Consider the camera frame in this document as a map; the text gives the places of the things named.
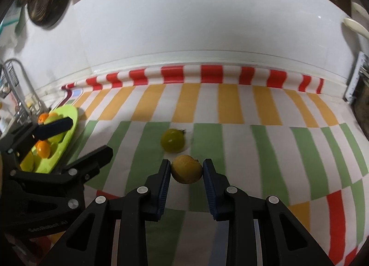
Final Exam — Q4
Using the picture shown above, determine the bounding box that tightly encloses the cream pan handle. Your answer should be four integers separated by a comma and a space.
342, 18, 369, 38
352, 0, 369, 16

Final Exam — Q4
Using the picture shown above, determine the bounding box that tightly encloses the striped tablecloth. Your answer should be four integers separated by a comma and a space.
48, 64, 369, 266

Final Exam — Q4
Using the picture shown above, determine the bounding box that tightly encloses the steel faucet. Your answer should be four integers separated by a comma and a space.
0, 58, 49, 124

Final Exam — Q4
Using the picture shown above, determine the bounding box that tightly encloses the small green tomato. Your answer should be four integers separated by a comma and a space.
160, 128, 187, 152

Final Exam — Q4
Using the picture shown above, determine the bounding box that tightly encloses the green plate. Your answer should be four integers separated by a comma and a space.
19, 105, 79, 174

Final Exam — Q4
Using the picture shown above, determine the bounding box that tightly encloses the small yellow fruit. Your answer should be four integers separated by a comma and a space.
171, 155, 203, 184

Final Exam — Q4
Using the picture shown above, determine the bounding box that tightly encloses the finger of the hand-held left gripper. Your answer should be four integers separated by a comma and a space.
0, 117, 73, 164
9, 145, 114, 211

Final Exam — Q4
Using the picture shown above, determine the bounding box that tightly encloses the large green tomato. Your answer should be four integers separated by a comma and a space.
43, 112, 65, 144

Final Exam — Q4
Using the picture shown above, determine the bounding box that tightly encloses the small orange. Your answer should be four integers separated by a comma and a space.
36, 140, 52, 159

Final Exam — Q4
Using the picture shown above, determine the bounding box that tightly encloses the white pot rack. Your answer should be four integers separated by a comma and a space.
344, 51, 369, 105

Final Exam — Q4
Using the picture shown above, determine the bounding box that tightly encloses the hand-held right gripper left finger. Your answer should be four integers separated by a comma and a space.
39, 159, 172, 266

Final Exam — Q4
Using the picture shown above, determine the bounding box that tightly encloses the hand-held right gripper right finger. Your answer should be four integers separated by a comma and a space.
202, 159, 336, 266

